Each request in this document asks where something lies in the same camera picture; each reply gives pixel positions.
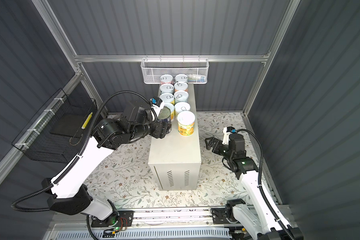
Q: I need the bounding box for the green labelled can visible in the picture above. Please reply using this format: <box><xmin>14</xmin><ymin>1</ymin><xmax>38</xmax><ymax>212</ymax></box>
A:
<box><xmin>174</xmin><ymin>102</ymin><xmax>191</xmax><ymax>118</ymax></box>

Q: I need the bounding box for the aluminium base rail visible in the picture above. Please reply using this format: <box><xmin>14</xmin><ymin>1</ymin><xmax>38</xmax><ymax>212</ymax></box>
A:
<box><xmin>48</xmin><ymin>207</ymin><xmax>241</xmax><ymax>231</ymax></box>

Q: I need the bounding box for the dark bare-lid tin can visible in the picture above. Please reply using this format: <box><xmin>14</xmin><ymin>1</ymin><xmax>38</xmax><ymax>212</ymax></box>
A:
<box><xmin>158</xmin><ymin>107</ymin><xmax>172</xmax><ymax>126</ymax></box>

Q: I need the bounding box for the teal labelled can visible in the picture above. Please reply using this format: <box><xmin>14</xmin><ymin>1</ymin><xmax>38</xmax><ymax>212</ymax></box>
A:
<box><xmin>175</xmin><ymin>74</ymin><xmax>189</xmax><ymax>83</ymax></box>

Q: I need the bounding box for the yellow marker in basket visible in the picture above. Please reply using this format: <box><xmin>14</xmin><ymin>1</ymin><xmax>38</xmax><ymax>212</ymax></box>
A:
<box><xmin>81</xmin><ymin>112</ymin><xmax>93</xmax><ymax>130</ymax></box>

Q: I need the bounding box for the small can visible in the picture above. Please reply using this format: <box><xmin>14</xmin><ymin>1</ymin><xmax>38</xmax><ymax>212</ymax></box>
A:
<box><xmin>159</xmin><ymin>93</ymin><xmax>175</xmax><ymax>105</ymax></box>

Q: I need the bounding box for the yellow labelled can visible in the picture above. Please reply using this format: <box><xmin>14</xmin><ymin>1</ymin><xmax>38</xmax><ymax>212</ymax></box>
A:
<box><xmin>165</xmin><ymin>103</ymin><xmax>175</xmax><ymax>121</ymax></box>

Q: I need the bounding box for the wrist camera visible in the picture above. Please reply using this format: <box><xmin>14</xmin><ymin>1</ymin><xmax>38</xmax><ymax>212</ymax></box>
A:
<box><xmin>151</xmin><ymin>97</ymin><xmax>165</xmax><ymax>117</ymax></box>
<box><xmin>223</xmin><ymin>127</ymin><xmax>236</xmax><ymax>145</ymax></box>

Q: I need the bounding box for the white wire mesh basket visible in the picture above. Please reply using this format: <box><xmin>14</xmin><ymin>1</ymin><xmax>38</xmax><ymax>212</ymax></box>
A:
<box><xmin>141</xmin><ymin>59</ymin><xmax>210</xmax><ymax>84</ymax></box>

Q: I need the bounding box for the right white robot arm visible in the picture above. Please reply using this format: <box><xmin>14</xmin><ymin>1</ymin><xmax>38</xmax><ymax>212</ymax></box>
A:
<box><xmin>205</xmin><ymin>127</ymin><xmax>304</xmax><ymax>240</ymax></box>

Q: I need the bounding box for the white metal cabinet counter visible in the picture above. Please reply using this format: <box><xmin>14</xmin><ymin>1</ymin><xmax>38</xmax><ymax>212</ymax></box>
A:
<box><xmin>148</xmin><ymin>83</ymin><xmax>202</xmax><ymax>192</ymax></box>

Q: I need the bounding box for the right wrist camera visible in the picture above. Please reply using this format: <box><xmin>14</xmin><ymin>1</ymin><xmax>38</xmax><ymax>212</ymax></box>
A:
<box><xmin>223</xmin><ymin>127</ymin><xmax>236</xmax><ymax>145</ymax></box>

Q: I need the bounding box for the black wire wall basket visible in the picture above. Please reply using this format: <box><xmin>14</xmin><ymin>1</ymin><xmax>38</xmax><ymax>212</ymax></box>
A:
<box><xmin>12</xmin><ymin>86</ymin><xmax>97</xmax><ymax>164</ymax></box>

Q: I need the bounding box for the light blue labelled can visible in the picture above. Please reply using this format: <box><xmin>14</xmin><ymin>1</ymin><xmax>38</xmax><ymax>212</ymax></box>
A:
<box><xmin>160</xmin><ymin>84</ymin><xmax>175</xmax><ymax>94</ymax></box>

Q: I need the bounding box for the orange labelled can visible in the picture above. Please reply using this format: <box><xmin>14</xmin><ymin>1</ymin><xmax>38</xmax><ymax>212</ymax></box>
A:
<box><xmin>174</xmin><ymin>82</ymin><xmax>188</xmax><ymax>92</ymax></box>

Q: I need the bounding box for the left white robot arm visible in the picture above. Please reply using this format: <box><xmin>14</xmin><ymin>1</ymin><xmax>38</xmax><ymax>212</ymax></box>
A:
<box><xmin>11</xmin><ymin>91</ymin><xmax>169</xmax><ymax>228</ymax></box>

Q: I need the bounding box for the white lidded can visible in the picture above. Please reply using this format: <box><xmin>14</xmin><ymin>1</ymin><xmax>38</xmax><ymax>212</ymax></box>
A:
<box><xmin>174</xmin><ymin>91</ymin><xmax>189</xmax><ymax>104</ymax></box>

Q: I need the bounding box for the pink labelled can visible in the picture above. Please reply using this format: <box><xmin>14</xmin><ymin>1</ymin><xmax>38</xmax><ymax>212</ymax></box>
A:
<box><xmin>160</xmin><ymin>74</ymin><xmax>174</xmax><ymax>85</ymax></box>

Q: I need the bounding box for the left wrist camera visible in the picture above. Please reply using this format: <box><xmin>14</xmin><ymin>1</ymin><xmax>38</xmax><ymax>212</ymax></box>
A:
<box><xmin>151</xmin><ymin>97</ymin><xmax>165</xmax><ymax>117</ymax></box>

